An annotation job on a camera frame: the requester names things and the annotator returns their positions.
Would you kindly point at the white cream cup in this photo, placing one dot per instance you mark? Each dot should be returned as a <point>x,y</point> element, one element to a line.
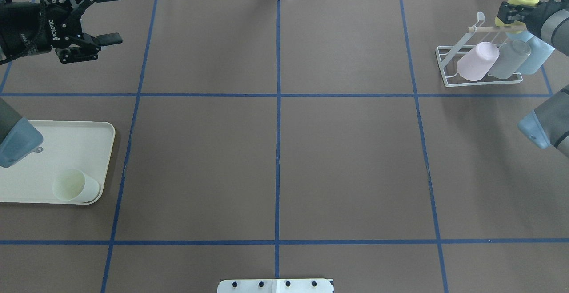
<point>73,185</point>

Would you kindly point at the cream plastic tray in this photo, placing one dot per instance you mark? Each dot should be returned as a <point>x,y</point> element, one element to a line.
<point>83,145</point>

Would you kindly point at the light blue cup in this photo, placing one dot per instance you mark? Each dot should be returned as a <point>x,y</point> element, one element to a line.
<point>540,52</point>

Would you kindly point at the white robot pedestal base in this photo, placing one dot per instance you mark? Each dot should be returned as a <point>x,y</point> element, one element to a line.
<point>291,285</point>

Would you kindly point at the grey cup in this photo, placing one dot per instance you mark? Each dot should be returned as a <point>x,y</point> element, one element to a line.
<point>511,56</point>

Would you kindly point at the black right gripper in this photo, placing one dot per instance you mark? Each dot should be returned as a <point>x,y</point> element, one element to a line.
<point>534,16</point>

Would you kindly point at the white wire cup rack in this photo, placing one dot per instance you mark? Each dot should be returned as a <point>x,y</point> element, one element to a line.
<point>448,56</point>

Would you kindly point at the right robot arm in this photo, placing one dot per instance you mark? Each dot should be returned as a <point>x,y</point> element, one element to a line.
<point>547,125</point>

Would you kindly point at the pink cup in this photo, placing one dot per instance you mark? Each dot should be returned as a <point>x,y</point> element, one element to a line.
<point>474,65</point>

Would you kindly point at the yellow cup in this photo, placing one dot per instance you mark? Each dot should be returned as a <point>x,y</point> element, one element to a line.
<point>513,12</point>

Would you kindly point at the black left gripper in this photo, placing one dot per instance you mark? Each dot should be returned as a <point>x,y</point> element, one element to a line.
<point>21,31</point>

